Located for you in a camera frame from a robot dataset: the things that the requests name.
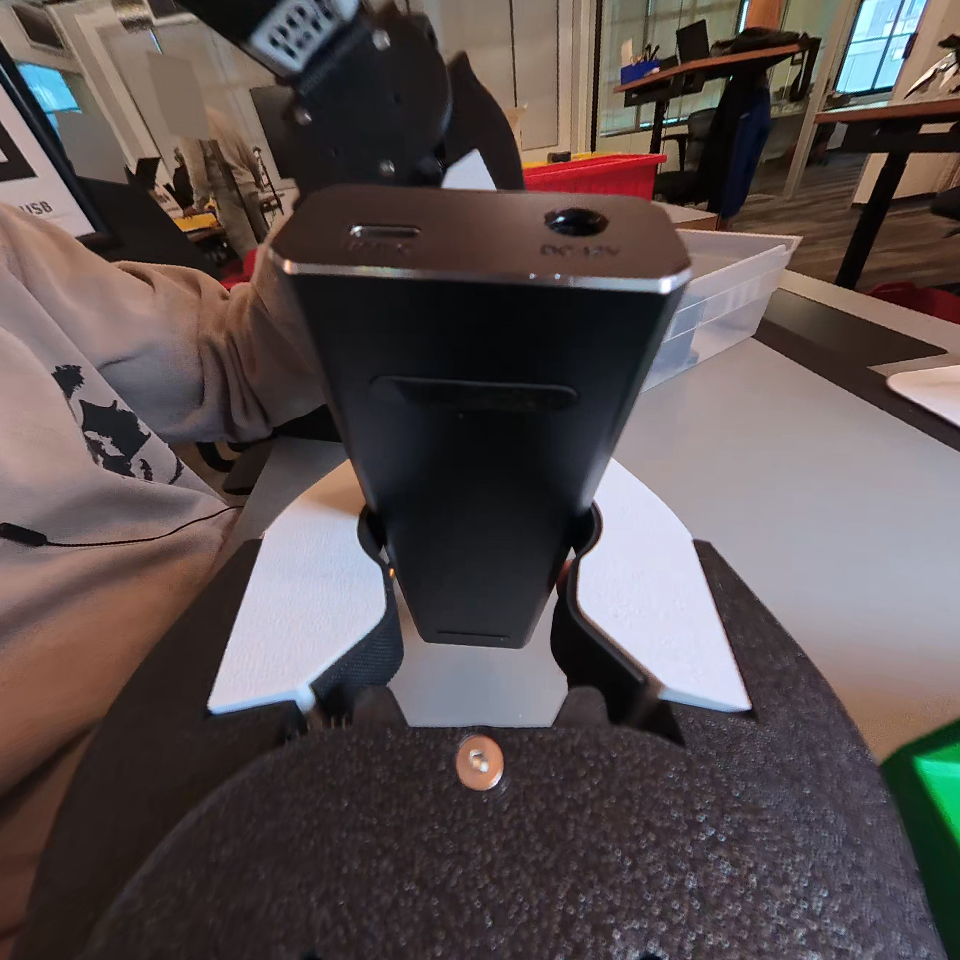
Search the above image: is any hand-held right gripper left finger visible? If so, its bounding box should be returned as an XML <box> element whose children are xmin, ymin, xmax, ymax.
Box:
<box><xmin>206</xmin><ymin>459</ymin><xmax>406</xmax><ymax>723</ymax></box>

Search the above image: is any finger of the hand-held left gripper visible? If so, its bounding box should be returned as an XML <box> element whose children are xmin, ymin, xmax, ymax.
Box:
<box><xmin>441</xmin><ymin>148</ymin><xmax>498</xmax><ymax>192</ymax></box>

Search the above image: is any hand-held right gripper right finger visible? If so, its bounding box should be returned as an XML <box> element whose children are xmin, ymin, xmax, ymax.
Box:
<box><xmin>551</xmin><ymin>457</ymin><xmax>754</xmax><ymax>742</ymax></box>

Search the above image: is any wide dark grey usb hub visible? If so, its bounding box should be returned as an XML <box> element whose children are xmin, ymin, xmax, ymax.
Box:
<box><xmin>266</xmin><ymin>186</ymin><xmax>693</xmax><ymax>650</ymax></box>

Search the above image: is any clear plastic bin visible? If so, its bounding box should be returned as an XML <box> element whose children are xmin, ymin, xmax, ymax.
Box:
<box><xmin>641</xmin><ymin>227</ymin><xmax>805</xmax><ymax>393</ymax></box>

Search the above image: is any person's left forearm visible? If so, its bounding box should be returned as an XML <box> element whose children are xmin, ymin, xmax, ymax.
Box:
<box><xmin>112</xmin><ymin>240</ymin><xmax>339</xmax><ymax>445</ymax></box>

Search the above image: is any red ribbed bin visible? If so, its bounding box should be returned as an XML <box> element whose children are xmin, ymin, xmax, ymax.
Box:
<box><xmin>521</xmin><ymin>152</ymin><xmax>669</xmax><ymax>202</ymax></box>

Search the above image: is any person's torso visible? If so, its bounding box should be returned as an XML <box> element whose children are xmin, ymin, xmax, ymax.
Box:
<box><xmin>0</xmin><ymin>201</ymin><xmax>245</xmax><ymax>960</ymax></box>

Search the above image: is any black office chair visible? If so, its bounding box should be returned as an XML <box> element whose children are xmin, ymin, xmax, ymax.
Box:
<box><xmin>660</xmin><ymin>108</ymin><xmax>720</xmax><ymax>205</ymax></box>

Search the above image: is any wooden standing desk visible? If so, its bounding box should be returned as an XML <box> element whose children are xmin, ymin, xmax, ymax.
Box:
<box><xmin>813</xmin><ymin>96</ymin><xmax>960</xmax><ymax>292</ymax></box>
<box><xmin>613</xmin><ymin>41</ymin><xmax>824</xmax><ymax>156</ymax></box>

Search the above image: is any dark blue hanging jacket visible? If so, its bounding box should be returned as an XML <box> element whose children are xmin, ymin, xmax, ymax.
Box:
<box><xmin>708</xmin><ymin>81</ymin><xmax>775</xmax><ymax>219</ymax></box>

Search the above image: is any green plastic bin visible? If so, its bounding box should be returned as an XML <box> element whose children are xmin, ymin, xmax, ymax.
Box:
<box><xmin>879</xmin><ymin>718</ymin><xmax>960</xmax><ymax>960</ymax></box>

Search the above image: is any framed marker poster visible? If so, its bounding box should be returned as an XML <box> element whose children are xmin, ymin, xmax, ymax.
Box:
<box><xmin>0</xmin><ymin>41</ymin><xmax>115</xmax><ymax>243</ymax></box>

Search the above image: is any instruction sheet on stand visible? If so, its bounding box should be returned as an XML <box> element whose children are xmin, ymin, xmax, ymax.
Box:
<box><xmin>886</xmin><ymin>365</ymin><xmax>960</xmax><ymax>430</ymax></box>

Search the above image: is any thin black cord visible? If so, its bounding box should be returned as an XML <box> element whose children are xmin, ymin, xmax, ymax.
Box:
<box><xmin>0</xmin><ymin>504</ymin><xmax>243</xmax><ymax>549</ymax></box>

